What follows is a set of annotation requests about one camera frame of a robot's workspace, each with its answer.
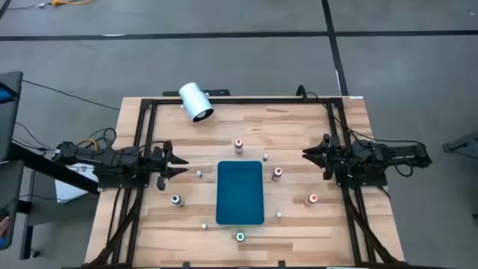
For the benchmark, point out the black aluminium frame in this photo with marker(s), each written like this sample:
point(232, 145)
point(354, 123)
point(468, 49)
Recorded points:
point(239, 101)

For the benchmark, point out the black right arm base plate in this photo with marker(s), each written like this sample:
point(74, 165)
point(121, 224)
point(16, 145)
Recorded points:
point(369, 181)

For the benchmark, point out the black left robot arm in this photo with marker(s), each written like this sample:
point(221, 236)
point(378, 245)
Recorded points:
point(112, 157)

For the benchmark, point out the pink cap food coloring bottle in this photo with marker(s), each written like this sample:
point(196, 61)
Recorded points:
point(239, 145)

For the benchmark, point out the blue plastic bin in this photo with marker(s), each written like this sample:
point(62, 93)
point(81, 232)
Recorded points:
point(239, 194)

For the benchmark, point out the orange food coloring bottle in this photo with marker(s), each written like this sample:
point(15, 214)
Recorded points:
point(311, 199)

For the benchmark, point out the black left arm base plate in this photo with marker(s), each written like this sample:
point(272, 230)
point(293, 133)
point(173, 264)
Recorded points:
point(123, 182)

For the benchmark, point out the green cap food coloring bottle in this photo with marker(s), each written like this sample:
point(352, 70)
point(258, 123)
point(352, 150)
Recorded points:
point(240, 236)

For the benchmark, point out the white cylindrical lamp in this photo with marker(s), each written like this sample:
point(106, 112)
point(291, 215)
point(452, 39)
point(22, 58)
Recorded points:
point(192, 99)

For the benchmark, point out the dark monitor screen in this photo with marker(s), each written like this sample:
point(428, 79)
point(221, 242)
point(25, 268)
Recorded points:
point(9, 119)
point(11, 194)

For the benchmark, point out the white box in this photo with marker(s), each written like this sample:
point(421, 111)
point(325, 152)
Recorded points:
point(74, 188)

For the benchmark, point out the black desk beam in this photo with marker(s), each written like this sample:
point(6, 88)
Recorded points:
point(48, 168)

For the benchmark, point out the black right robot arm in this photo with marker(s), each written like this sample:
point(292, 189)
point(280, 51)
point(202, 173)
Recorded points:
point(381, 155)

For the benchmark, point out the black clamp bracket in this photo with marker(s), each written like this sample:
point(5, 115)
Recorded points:
point(282, 264)
point(185, 265)

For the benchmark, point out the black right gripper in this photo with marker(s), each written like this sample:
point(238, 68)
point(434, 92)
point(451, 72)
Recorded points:
point(340, 157)

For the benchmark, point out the black stand post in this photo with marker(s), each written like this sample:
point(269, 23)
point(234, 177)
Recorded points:
point(27, 231)

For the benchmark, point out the grey metal stand foot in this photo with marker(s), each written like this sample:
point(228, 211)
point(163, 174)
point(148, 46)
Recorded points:
point(465, 143)

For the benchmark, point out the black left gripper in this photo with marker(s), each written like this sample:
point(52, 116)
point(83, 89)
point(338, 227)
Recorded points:
point(157, 160)

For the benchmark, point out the black flat bracket bar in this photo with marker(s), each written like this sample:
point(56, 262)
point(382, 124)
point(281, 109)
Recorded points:
point(220, 92)

